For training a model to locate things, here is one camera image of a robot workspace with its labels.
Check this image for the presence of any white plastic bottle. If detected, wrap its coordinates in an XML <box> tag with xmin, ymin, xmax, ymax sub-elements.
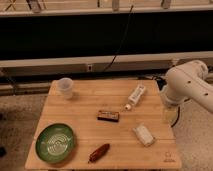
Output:
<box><xmin>125</xmin><ymin>83</ymin><xmax>146</xmax><ymax>110</ymax></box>

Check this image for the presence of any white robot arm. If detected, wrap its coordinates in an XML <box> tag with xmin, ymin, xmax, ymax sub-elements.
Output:
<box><xmin>160</xmin><ymin>60</ymin><xmax>213</xmax><ymax>125</ymax></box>

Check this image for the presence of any green ceramic bowl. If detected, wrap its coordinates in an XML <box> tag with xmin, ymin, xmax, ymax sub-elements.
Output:
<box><xmin>35</xmin><ymin>123</ymin><xmax>75</xmax><ymax>164</ymax></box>

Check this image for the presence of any white wrapped packet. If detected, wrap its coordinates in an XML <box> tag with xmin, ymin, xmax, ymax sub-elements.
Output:
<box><xmin>133</xmin><ymin>124</ymin><xmax>155</xmax><ymax>147</ymax></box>

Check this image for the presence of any wooden slatted table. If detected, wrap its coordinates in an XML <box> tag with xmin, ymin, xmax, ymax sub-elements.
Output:
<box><xmin>25</xmin><ymin>80</ymin><xmax>182</xmax><ymax>170</ymax></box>

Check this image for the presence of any dark brown rectangular block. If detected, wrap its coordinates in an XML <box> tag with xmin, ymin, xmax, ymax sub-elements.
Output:
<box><xmin>97</xmin><ymin>110</ymin><xmax>119</xmax><ymax>122</ymax></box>

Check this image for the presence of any red brown sausage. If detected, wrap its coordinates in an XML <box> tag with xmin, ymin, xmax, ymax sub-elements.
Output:
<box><xmin>88</xmin><ymin>144</ymin><xmax>110</xmax><ymax>162</ymax></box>

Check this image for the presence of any clear plastic cup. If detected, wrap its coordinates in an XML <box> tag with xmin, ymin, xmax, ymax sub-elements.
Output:
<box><xmin>57</xmin><ymin>78</ymin><xmax>73</xmax><ymax>99</ymax></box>

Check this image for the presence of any black cable beside table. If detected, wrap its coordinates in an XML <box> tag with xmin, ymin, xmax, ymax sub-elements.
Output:
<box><xmin>171</xmin><ymin>105</ymin><xmax>181</xmax><ymax>128</ymax></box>

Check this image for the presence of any black hanging cable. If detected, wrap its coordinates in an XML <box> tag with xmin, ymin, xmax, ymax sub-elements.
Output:
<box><xmin>102</xmin><ymin>4</ymin><xmax>135</xmax><ymax>72</ymax></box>

